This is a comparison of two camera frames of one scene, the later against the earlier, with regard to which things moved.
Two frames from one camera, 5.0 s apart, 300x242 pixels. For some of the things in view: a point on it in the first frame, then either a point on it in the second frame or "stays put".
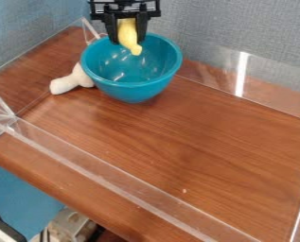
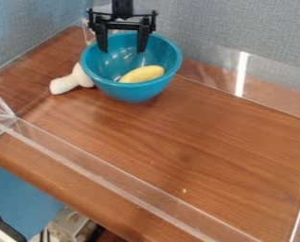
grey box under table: [71, 226] stays put
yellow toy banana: [126, 33] to [144, 73]
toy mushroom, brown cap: [79, 77] stays put
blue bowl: [127, 77] stays put
